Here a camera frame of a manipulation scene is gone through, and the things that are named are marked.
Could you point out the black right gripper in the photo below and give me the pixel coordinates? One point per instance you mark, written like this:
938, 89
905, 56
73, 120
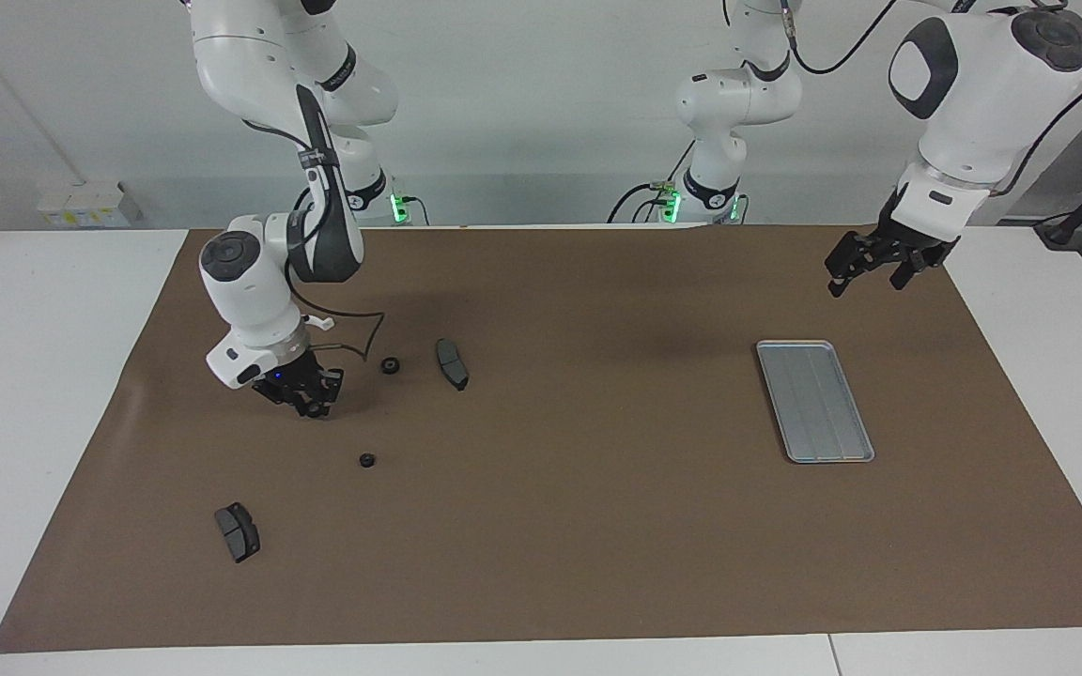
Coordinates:
285, 380

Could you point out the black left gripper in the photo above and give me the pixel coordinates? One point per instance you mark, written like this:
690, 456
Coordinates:
903, 242

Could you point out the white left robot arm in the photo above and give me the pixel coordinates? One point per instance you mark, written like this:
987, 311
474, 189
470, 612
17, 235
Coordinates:
982, 94

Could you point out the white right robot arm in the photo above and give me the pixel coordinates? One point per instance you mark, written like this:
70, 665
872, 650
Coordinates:
250, 300

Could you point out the silver grooved metal tray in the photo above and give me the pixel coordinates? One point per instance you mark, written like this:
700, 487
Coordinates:
813, 404

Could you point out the long grey brake pad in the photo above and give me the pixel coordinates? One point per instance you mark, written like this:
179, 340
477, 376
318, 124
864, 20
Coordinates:
452, 361

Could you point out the short grey brake pad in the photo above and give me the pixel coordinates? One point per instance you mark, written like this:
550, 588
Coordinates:
239, 533

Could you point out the brown table mat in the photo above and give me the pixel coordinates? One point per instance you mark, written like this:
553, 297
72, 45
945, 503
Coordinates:
597, 516

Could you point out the white curved plastic bracket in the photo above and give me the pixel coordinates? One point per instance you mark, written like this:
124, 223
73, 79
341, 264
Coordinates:
320, 323

